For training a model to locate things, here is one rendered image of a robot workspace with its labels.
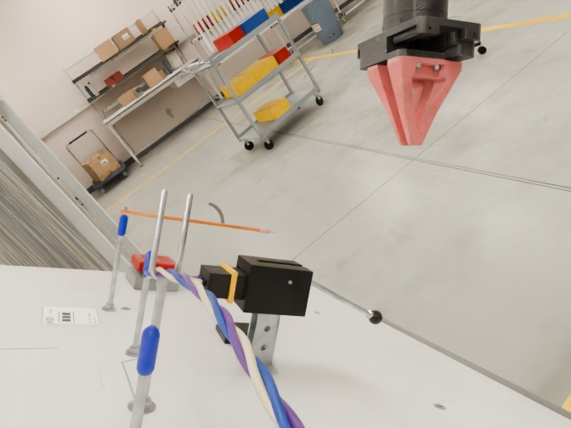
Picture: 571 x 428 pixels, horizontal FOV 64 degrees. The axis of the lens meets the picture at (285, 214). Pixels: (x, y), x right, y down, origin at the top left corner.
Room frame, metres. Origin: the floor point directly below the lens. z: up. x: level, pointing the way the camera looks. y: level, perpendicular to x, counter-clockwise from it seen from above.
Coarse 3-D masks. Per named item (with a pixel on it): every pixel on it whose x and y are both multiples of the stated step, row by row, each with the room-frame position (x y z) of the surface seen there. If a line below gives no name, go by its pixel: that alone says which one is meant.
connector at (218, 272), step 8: (200, 272) 0.35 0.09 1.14; (208, 272) 0.33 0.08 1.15; (216, 272) 0.33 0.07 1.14; (224, 272) 0.34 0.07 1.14; (240, 272) 0.34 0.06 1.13; (208, 280) 0.33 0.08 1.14; (216, 280) 0.33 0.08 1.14; (224, 280) 0.33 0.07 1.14; (240, 280) 0.33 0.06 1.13; (208, 288) 0.32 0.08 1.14; (216, 288) 0.32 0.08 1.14; (224, 288) 0.33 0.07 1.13; (240, 288) 0.33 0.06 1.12; (216, 296) 0.32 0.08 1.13; (224, 296) 0.32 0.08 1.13; (240, 296) 0.33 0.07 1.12
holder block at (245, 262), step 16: (240, 256) 0.36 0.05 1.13; (256, 256) 0.37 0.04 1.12; (256, 272) 0.33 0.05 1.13; (272, 272) 0.33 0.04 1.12; (288, 272) 0.33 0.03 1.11; (304, 272) 0.33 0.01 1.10; (256, 288) 0.32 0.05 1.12; (272, 288) 0.32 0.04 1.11; (288, 288) 0.33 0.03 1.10; (304, 288) 0.33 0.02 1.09; (240, 304) 0.33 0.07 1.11; (256, 304) 0.32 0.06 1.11; (272, 304) 0.32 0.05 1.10; (288, 304) 0.32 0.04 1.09; (304, 304) 0.32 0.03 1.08
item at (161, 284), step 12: (156, 228) 0.27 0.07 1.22; (156, 240) 0.27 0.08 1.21; (180, 240) 0.27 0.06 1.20; (156, 252) 0.27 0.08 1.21; (180, 252) 0.27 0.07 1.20; (180, 264) 0.27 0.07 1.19; (156, 276) 0.27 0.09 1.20; (156, 288) 0.27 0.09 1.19; (156, 300) 0.26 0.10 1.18; (156, 312) 0.26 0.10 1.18; (156, 324) 0.26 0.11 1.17; (132, 408) 0.24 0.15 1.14; (144, 408) 0.24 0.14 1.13
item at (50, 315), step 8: (48, 312) 0.41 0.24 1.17; (56, 312) 0.41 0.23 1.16; (64, 312) 0.42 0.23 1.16; (72, 312) 0.42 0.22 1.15; (80, 312) 0.42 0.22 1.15; (88, 312) 0.42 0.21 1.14; (96, 312) 0.42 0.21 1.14; (48, 320) 0.39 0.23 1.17; (56, 320) 0.39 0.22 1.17; (64, 320) 0.39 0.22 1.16; (72, 320) 0.40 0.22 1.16; (80, 320) 0.40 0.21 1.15; (88, 320) 0.40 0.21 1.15; (96, 320) 0.40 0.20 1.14
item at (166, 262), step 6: (132, 258) 0.57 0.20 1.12; (138, 258) 0.55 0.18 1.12; (144, 258) 0.55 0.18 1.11; (156, 258) 0.56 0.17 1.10; (162, 258) 0.57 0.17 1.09; (168, 258) 0.57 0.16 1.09; (138, 264) 0.53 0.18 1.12; (156, 264) 0.53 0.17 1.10; (162, 264) 0.53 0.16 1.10; (168, 264) 0.54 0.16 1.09; (174, 264) 0.54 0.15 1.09
